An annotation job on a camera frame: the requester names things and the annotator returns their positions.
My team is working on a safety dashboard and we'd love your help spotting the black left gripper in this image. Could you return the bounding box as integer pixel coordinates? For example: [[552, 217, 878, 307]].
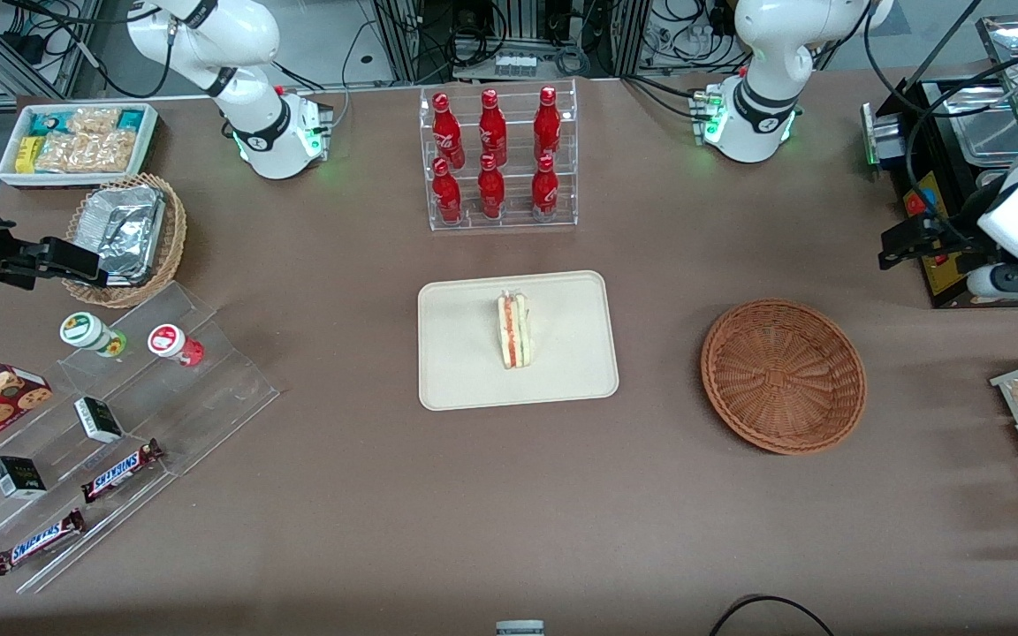
[[880, 216, 976, 270]]

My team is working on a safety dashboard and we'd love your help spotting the triangle sandwich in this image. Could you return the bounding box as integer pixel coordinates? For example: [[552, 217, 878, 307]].
[[497, 290, 535, 370]]

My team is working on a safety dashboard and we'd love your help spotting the light wicker basket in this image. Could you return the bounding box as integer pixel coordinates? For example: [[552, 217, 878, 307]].
[[61, 173, 187, 308]]

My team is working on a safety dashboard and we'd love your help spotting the brown wicker basket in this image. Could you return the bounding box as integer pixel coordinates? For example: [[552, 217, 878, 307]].
[[701, 299, 868, 456]]

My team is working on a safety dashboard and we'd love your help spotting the cream plastic tray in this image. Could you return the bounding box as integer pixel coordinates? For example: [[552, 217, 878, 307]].
[[417, 270, 619, 412]]

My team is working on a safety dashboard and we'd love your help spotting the black machine with red button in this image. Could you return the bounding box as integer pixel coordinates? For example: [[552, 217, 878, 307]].
[[862, 75, 1018, 308]]

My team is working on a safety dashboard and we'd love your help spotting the green lid cup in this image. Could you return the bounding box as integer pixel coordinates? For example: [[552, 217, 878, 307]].
[[59, 312, 127, 358]]

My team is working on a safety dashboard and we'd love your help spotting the aluminium foil container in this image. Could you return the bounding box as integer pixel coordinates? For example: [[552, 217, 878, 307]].
[[76, 185, 165, 285]]

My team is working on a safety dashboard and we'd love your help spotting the white plastic snack bin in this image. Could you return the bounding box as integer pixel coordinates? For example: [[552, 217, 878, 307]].
[[0, 102, 159, 188]]

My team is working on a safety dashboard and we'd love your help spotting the grey box with green light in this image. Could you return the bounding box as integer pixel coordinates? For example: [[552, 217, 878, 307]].
[[861, 102, 903, 169]]

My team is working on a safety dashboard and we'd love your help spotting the clear bag of crackers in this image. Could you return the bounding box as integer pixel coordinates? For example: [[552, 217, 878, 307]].
[[36, 108, 139, 173]]

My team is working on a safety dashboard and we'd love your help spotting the red lid cup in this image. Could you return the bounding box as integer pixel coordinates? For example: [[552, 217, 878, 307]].
[[148, 324, 205, 367]]

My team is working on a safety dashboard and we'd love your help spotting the steel pan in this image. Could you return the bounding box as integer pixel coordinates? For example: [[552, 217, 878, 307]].
[[946, 84, 1018, 167]]

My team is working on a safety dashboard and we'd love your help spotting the small black box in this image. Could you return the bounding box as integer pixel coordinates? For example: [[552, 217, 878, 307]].
[[74, 397, 124, 443], [0, 456, 48, 500]]

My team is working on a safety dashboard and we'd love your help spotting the clear acrylic stepped display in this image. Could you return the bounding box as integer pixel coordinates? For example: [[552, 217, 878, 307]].
[[0, 281, 280, 594]]

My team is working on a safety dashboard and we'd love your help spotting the snickers chocolate bar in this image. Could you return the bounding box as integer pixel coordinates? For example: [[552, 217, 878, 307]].
[[80, 439, 163, 504], [0, 509, 86, 576]]

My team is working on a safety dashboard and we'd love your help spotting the red cola bottle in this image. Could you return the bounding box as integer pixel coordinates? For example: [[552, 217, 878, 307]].
[[431, 157, 463, 224], [478, 88, 508, 167], [430, 92, 466, 169], [477, 154, 506, 220], [534, 86, 562, 163], [531, 155, 559, 222]]

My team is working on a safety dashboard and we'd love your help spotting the clear acrylic bottle rack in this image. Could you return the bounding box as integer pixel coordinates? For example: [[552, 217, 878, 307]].
[[419, 79, 579, 232]]

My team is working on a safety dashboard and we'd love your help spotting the black cable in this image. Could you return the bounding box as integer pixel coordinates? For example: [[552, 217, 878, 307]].
[[708, 594, 837, 636]]

